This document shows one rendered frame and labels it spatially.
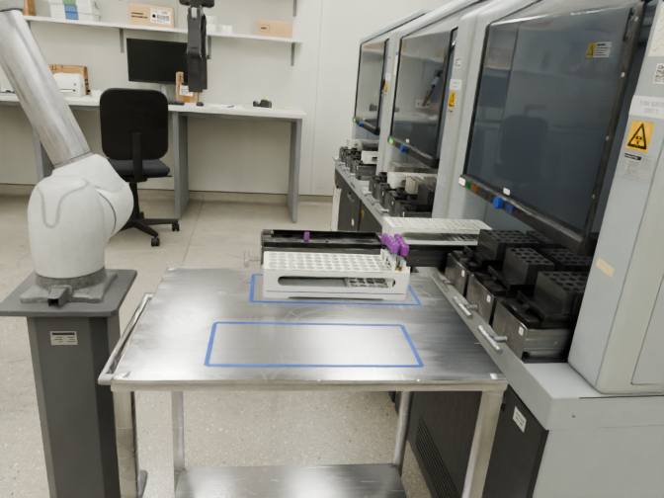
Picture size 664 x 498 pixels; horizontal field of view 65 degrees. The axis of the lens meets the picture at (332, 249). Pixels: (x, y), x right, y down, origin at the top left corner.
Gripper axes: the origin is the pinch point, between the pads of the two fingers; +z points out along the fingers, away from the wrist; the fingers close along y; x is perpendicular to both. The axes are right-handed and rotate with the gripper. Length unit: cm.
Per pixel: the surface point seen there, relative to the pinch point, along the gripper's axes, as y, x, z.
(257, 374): 59, 13, 38
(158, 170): -239, -49, 68
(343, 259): 24, 32, 33
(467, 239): -7, 74, 38
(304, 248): -3.2, 26.5, 40.0
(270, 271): 31.3, 15.9, 32.7
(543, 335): 43, 70, 41
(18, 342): -98, -89, 119
